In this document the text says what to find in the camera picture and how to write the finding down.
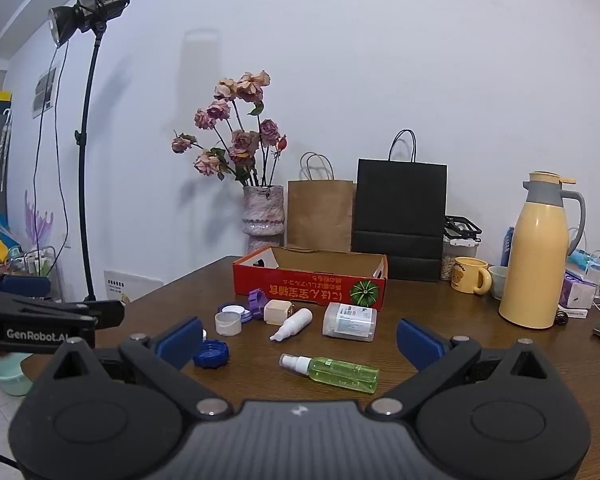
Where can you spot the brown paper bag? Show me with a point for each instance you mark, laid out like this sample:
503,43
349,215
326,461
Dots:
320,215

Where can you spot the beige square bottle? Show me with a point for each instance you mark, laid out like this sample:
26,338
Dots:
277,311

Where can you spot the blue packet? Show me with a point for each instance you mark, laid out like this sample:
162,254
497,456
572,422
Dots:
506,247

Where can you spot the blue ridged bottle cap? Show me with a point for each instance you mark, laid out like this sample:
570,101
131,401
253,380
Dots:
212,352

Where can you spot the mottled pink ceramic vase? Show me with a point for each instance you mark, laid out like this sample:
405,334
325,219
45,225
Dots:
262,210

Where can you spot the red cardboard box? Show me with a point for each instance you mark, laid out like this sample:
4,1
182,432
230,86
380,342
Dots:
300,290

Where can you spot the yellow bear mug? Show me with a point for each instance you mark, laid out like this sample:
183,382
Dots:
467,275

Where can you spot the white flat cardboard package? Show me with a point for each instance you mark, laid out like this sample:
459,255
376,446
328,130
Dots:
130,285

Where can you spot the mint green plastic basin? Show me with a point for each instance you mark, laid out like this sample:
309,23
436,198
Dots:
10,375

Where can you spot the dried pink rose bouquet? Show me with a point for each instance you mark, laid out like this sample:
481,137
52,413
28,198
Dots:
242,142

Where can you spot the white spray bottle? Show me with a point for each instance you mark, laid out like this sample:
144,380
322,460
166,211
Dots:
295,322

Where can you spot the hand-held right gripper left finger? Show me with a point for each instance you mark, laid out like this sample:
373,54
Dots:
180,342

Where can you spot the yellow thermos jug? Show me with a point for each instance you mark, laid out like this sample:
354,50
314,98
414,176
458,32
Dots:
532,260

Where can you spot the grey wall notice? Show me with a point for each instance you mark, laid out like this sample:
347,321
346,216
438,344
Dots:
44,91

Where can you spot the purple tissue pack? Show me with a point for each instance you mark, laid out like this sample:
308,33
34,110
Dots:
577,292

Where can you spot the purple ridged bottle cap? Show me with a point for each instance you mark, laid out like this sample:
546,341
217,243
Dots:
257,302

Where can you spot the purple coral wall decal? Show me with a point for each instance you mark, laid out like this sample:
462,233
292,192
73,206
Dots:
37,220

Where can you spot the black paper bag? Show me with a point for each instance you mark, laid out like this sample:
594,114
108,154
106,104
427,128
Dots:
400,210

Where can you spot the blue jar lid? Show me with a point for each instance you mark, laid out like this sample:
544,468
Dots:
232,308

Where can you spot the pale ceramic cup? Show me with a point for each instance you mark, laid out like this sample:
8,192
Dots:
497,280

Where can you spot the blue tissue pack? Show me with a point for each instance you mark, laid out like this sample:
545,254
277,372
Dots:
582,262

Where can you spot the clear jar with black lid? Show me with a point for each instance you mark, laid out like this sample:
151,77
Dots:
457,250

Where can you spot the black studio light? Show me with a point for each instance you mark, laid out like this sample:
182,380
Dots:
95,2

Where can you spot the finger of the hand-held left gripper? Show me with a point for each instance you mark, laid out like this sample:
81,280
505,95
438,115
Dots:
25,286
80,311

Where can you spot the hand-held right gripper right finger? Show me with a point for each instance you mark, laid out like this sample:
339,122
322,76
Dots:
420,342

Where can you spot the green spray bottle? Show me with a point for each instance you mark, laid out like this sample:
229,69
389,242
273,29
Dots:
345,374

